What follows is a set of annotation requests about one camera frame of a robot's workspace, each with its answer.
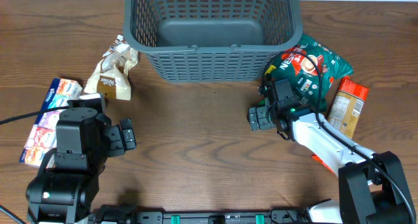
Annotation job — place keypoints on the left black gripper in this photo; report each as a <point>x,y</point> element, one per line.
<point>121,146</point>

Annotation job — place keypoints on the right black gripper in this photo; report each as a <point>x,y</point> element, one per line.
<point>257,118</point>

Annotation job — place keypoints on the beige brown paper bag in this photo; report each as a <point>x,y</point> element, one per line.
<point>110,77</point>

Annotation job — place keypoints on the green Nescafe coffee bag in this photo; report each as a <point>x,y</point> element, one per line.
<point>311,68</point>

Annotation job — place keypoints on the Kleenex tissue multipack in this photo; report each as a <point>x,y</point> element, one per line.
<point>42,137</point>

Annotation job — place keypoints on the orange biscuit packet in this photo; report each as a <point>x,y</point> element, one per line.
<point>347,109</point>

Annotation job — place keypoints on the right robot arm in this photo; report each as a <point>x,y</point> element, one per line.
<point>372,186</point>

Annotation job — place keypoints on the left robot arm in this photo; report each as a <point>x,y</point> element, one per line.
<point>68,177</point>

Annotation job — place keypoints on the grey plastic laundry basket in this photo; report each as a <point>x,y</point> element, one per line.
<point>211,40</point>

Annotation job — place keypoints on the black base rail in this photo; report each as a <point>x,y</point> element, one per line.
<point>127,214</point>

